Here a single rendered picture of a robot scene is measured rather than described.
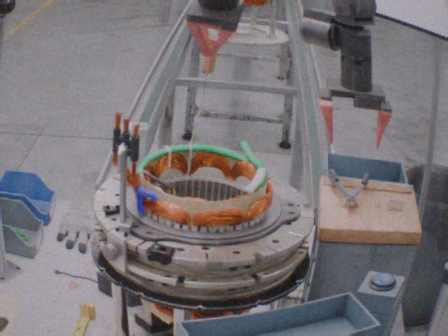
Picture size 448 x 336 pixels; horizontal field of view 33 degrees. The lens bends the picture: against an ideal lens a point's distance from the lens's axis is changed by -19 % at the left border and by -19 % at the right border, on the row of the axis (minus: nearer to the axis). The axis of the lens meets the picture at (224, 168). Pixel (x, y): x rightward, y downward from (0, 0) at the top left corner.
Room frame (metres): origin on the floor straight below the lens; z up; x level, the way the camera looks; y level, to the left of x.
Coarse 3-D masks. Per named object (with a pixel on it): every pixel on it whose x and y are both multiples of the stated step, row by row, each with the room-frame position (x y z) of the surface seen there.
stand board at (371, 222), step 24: (336, 192) 1.30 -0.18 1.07; (360, 192) 1.30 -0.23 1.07; (384, 192) 1.31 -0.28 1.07; (336, 216) 1.21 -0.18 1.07; (360, 216) 1.21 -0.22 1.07; (384, 216) 1.21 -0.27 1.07; (408, 216) 1.22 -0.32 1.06; (336, 240) 1.16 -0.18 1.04; (360, 240) 1.16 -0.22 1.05; (384, 240) 1.16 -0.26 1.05; (408, 240) 1.16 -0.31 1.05
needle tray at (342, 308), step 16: (304, 304) 0.93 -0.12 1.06; (320, 304) 0.94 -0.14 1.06; (336, 304) 0.95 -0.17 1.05; (352, 304) 0.94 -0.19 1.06; (192, 320) 0.87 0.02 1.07; (208, 320) 0.88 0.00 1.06; (224, 320) 0.89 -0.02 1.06; (240, 320) 0.90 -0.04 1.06; (256, 320) 0.90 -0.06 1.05; (272, 320) 0.91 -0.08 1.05; (288, 320) 0.92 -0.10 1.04; (304, 320) 0.93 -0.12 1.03; (320, 320) 0.94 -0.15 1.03; (336, 320) 0.94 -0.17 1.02; (352, 320) 0.93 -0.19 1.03; (368, 320) 0.89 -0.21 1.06
